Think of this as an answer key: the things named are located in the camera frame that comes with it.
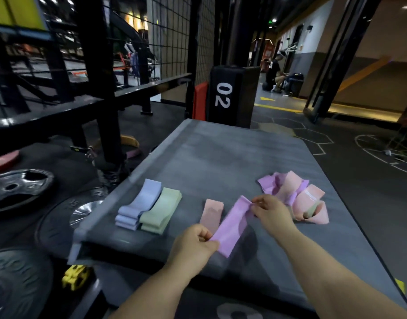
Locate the person's left hand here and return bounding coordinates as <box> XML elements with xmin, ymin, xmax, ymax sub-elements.
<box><xmin>166</xmin><ymin>224</ymin><xmax>221</xmax><ymax>275</ymax></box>

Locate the person's right hand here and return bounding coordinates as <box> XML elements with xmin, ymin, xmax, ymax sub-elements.
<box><xmin>251</xmin><ymin>195</ymin><xmax>299</xmax><ymax>237</ymax></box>

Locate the purple resistance band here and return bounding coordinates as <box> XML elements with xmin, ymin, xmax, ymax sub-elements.
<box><xmin>209</xmin><ymin>195</ymin><xmax>254</xmax><ymax>258</ymax></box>

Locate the person's right forearm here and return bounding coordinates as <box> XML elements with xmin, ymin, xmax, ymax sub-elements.
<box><xmin>279</xmin><ymin>226</ymin><xmax>407</xmax><ymax>319</ymax></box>

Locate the person's left forearm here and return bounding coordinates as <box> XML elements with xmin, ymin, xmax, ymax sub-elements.
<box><xmin>109</xmin><ymin>262</ymin><xmax>195</xmax><ymax>319</ymax></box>

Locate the pink folded resistance band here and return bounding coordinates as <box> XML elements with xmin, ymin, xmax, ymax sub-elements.
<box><xmin>200</xmin><ymin>199</ymin><xmax>225</xmax><ymax>235</ymax></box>

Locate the pile of pink purple bands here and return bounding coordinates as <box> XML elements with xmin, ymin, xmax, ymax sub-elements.
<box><xmin>257</xmin><ymin>171</ymin><xmax>330</xmax><ymax>226</ymax></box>

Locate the grey padded plyo box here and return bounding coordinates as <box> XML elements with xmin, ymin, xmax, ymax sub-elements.
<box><xmin>68</xmin><ymin>119</ymin><xmax>407</xmax><ymax>314</ymax></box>

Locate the stack of green resistance bands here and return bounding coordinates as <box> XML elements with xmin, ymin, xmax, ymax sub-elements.
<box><xmin>139</xmin><ymin>187</ymin><xmax>183</xmax><ymax>235</ymax></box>

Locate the stack of blue resistance bands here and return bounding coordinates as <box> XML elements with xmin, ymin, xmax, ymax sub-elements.
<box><xmin>115</xmin><ymin>179</ymin><xmax>163</xmax><ymax>231</ymax></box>

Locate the red pad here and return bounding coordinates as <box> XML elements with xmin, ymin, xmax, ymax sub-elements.
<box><xmin>192</xmin><ymin>82</ymin><xmax>209</xmax><ymax>121</ymax></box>

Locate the yellow barbell collar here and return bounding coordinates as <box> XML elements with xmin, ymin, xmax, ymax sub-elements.
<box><xmin>62</xmin><ymin>265</ymin><xmax>91</xmax><ymax>292</ymax></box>

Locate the black weight plate silver hub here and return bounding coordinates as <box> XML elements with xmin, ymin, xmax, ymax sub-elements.
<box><xmin>35</xmin><ymin>187</ymin><xmax>108</xmax><ymax>260</ymax></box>

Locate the black slanted steel pillar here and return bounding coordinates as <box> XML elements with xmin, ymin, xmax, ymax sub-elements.
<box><xmin>304</xmin><ymin>0</ymin><xmax>384</xmax><ymax>123</ymax></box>

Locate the large black rubber weight plate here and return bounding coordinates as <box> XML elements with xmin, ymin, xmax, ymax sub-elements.
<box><xmin>0</xmin><ymin>248</ymin><xmax>54</xmax><ymax>319</ymax></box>

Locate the grey metal weight plate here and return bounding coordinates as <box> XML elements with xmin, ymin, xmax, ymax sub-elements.
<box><xmin>0</xmin><ymin>168</ymin><xmax>55</xmax><ymax>215</ymax></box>

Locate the red weight plate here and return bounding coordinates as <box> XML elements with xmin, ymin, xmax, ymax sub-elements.
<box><xmin>0</xmin><ymin>150</ymin><xmax>20</xmax><ymax>177</ymax></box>

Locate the black numbered padded post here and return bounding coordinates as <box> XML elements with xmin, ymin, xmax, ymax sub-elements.
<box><xmin>206</xmin><ymin>65</ymin><xmax>261</xmax><ymax>128</ymax></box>

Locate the black wire mesh panel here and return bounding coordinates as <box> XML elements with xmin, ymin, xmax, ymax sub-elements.
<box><xmin>104</xmin><ymin>0</ymin><xmax>216</xmax><ymax>87</ymax></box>

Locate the black steel rack frame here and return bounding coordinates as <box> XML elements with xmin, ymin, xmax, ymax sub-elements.
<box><xmin>0</xmin><ymin>0</ymin><xmax>204</xmax><ymax>178</ymax></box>

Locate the yellow wall panel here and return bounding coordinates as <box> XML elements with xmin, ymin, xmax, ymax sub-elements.
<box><xmin>0</xmin><ymin>0</ymin><xmax>48</xmax><ymax>31</ymax></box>

